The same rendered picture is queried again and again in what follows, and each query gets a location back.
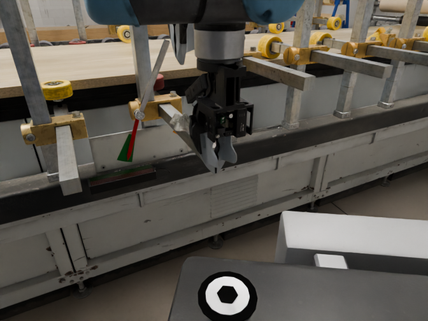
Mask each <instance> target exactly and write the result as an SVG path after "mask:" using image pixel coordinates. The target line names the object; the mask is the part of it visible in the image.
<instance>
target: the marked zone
mask: <svg viewBox="0 0 428 321"><path fill-rule="evenodd" d="M131 136H132V134H129V135H128V137H127V139H126V141H125V143H124V145H123V147H122V150H121V152H120V154H119V156H118V158H117V160H118V161H124V162H132V157H133V151H134V144H133V148H132V153H131V156H130V158H129V160H127V152H128V149H129V143H130V140H131ZM134 142H135V140H134Z"/></svg>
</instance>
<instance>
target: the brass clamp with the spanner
mask: <svg viewBox="0 0 428 321"><path fill-rule="evenodd" d="M169 95H170V94H165V95H159V96H154V99H155V100H154V101H148V102H147V104H146V107H145V110H144V113H145V117H144V119H143V120H141V121H142V122H144V121H149V120H156V119H160V118H162V117H161V116H160V115H159V105H160V104H168V103H169V104H171V105H172V106H173V107H174V108H175V109H177V110H178V111H179V112H180V113H181V114H182V99H181V97H180V96H178V95H177V96H176V97H170V96H169ZM140 104H141V101H140V100H139V99H138V98H136V99H135V101H129V103H128V107H129V114H130V116H131V119H132V120H135V119H136V118H135V116H134V111H135V110H136V109H139V107H140Z"/></svg>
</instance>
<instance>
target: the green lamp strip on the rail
mask: <svg viewBox="0 0 428 321"><path fill-rule="evenodd" d="M150 168H152V167H151V165H147V166H141V167H138V168H132V169H127V170H124V171H119V172H115V173H110V174H107V175H101V176H96V177H93V178H89V180H90V182H93V181H96V180H102V179H105V178H110V177H114V176H118V175H124V174H127V173H132V172H136V171H141V170H144V169H150Z"/></svg>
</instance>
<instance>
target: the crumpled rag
mask: <svg viewBox="0 0 428 321"><path fill-rule="evenodd" d="M170 123H171V124H173V125H174V126H175V128H174V129H175V130H176V131H186V132H187V131H189V124H190V118H189V116H188V115H187V114H186V113H184V114H183V115H182V116H181V115H180V114H176V113H175V114H174V115H173V117H172V119H171V121H170Z"/></svg>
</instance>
